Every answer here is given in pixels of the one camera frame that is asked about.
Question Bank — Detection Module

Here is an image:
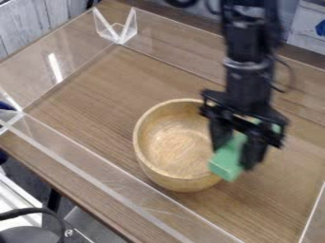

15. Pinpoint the clear acrylic front wall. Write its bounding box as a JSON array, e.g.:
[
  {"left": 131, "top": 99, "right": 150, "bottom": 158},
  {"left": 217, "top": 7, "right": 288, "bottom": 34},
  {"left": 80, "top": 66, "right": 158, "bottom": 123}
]
[{"left": 0, "top": 89, "right": 245, "bottom": 243}]

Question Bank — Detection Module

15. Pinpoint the green rectangular block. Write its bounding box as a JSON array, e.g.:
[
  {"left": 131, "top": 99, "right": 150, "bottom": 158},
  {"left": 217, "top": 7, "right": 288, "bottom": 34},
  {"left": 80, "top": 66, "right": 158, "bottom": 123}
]
[{"left": 207, "top": 117, "right": 282, "bottom": 183}]

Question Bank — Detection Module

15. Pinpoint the black table leg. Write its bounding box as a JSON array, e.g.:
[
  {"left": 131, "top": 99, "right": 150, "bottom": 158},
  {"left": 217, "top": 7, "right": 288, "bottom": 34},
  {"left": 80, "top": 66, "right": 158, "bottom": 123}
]
[{"left": 47, "top": 189, "right": 63, "bottom": 213}]

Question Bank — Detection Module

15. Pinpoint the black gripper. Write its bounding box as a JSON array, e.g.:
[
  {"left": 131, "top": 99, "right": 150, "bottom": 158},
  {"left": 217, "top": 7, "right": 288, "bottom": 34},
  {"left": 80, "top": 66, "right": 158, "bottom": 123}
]
[{"left": 199, "top": 89, "right": 289, "bottom": 170}]

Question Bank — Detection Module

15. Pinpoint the clear acrylic corner bracket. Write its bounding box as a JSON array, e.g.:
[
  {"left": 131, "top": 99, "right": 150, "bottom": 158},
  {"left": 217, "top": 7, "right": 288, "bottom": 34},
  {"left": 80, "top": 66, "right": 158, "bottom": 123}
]
[{"left": 91, "top": 8, "right": 138, "bottom": 45}]

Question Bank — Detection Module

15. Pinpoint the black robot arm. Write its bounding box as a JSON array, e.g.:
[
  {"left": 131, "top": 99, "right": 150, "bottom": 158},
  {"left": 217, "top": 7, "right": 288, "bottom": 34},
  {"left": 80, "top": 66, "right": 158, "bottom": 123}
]
[{"left": 201, "top": 0, "right": 288, "bottom": 170}]

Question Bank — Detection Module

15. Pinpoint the white box blue label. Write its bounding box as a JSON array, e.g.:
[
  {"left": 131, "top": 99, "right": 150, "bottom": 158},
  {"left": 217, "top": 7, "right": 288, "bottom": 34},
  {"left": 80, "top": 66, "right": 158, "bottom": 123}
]
[{"left": 288, "top": 0, "right": 325, "bottom": 55}]

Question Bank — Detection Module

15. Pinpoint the black metal clamp base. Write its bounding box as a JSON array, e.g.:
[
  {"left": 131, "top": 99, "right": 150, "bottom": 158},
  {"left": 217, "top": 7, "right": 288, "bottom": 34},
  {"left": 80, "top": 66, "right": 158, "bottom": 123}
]
[{"left": 0, "top": 207, "right": 95, "bottom": 243}]

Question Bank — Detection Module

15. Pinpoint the brown wooden bowl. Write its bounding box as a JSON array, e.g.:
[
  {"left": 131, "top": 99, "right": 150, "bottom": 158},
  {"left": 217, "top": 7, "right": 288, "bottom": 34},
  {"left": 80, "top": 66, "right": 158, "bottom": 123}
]
[{"left": 132, "top": 99, "right": 221, "bottom": 193}]

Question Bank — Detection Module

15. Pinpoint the black cable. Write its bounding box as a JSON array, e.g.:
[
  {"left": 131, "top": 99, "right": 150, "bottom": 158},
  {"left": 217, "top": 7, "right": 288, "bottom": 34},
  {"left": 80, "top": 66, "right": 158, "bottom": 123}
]
[{"left": 0, "top": 207, "right": 67, "bottom": 243}]

